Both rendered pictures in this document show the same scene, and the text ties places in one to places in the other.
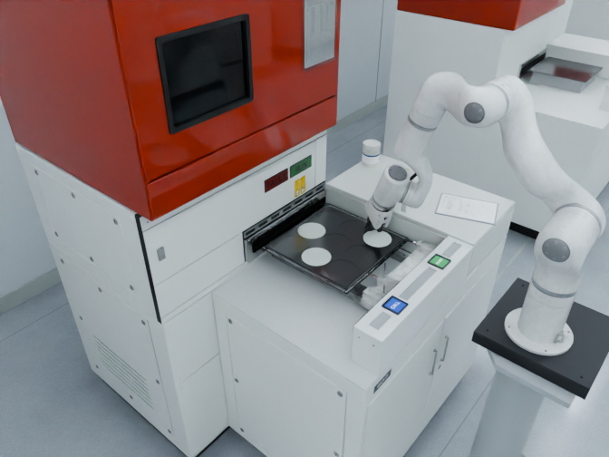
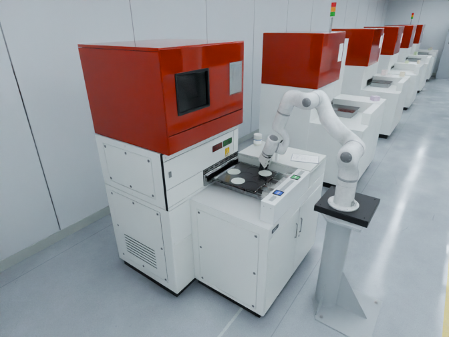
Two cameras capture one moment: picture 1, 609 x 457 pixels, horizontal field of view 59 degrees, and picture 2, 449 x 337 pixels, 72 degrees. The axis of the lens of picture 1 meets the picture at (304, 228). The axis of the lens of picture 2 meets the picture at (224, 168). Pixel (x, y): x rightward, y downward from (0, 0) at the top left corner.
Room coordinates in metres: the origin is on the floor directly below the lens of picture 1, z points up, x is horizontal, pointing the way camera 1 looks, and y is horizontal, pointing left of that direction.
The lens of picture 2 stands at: (-0.51, 0.19, 1.93)
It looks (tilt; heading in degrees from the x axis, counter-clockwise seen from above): 25 degrees down; 356
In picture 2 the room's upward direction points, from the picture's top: 1 degrees counter-clockwise
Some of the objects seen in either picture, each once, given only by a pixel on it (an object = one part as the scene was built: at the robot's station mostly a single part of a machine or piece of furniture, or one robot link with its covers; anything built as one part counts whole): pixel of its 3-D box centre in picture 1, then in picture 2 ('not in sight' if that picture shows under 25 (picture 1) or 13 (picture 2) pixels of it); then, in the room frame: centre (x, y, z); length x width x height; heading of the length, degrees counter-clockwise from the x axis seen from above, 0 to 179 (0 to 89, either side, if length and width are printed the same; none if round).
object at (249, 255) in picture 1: (287, 223); (222, 169); (1.64, 0.06, 0.89); 0.44 x 0.02 x 0.10; 140
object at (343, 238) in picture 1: (335, 242); (246, 175); (1.52, -0.11, 0.90); 0.34 x 0.34 x 0.01; 50
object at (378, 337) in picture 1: (416, 299); (286, 194); (1.23, -0.35, 0.89); 0.55 x 0.09 x 0.14; 140
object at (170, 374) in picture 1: (201, 303); (178, 217); (1.73, 0.45, 0.41); 0.82 x 0.71 x 0.82; 140
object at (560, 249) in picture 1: (562, 254); (349, 162); (1.11, -0.67, 1.17); 0.19 x 0.12 x 0.24; 139
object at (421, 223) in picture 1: (416, 208); (280, 161); (1.75, -0.43, 0.89); 0.62 x 0.35 x 0.14; 50
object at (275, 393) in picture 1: (363, 341); (260, 229); (1.51, -0.24, 0.41); 0.97 x 0.64 x 0.82; 140
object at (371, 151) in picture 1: (371, 153); (257, 139); (1.98, -0.27, 1.01); 0.07 x 0.07 x 0.10
